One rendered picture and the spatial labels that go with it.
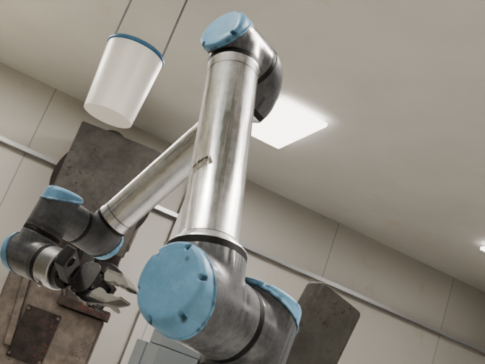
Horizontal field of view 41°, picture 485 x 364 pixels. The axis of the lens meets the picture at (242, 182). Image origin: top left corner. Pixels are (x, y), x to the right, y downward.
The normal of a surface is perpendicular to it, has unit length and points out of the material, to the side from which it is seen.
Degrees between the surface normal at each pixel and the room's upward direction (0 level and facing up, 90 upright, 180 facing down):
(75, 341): 90
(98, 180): 90
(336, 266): 90
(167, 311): 90
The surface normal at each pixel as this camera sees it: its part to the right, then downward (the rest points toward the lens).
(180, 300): -0.54, -0.43
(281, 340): 0.75, 0.06
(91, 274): -0.27, -0.63
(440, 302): 0.38, -0.15
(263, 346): 0.63, 0.30
